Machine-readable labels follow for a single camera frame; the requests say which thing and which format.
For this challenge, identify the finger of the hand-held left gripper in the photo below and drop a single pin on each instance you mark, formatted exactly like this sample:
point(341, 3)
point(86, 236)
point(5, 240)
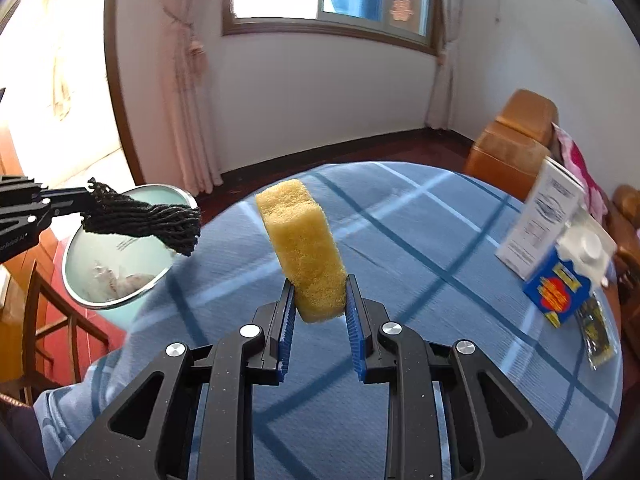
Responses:
point(45, 209)
point(30, 190)

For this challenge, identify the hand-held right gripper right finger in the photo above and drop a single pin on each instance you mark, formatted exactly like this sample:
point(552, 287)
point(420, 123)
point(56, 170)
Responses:
point(354, 332)

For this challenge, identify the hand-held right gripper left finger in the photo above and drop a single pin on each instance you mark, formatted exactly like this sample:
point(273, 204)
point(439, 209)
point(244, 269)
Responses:
point(285, 332)

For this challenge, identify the mint green lidded bin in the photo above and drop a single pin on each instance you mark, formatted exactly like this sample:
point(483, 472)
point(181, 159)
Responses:
point(100, 240)

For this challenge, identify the yellow sponge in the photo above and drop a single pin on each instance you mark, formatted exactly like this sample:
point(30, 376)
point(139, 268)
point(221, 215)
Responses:
point(300, 240)

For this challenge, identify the black mesh net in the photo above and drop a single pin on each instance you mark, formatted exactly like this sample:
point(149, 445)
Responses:
point(150, 220)

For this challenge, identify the wooden chair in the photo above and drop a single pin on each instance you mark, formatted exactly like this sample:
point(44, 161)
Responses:
point(31, 330)

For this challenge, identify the blue plaid tablecloth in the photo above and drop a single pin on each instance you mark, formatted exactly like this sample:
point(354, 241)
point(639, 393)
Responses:
point(425, 260)

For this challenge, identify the pink curtain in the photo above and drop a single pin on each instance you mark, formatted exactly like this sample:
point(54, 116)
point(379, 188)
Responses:
point(190, 110)

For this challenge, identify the blue carton with white cap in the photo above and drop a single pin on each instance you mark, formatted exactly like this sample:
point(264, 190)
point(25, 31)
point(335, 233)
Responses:
point(560, 290)

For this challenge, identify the white milk carton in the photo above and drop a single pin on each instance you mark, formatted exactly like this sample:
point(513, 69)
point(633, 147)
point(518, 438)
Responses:
point(540, 220)

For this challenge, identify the brown leather chaise sofa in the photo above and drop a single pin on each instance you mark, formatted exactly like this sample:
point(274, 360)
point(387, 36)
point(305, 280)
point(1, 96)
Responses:
point(510, 150)

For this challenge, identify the green seaweed packet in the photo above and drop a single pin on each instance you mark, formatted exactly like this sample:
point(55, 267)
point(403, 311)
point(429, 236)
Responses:
point(597, 335)

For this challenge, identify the pale patterned curtain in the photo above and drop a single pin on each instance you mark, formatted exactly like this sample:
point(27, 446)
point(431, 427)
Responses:
point(445, 85)

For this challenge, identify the pink floral pillow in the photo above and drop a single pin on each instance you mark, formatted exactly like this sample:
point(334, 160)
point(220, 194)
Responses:
point(580, 165)

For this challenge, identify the pink window sticker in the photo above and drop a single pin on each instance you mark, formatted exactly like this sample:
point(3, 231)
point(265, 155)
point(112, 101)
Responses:
point(401, 10)

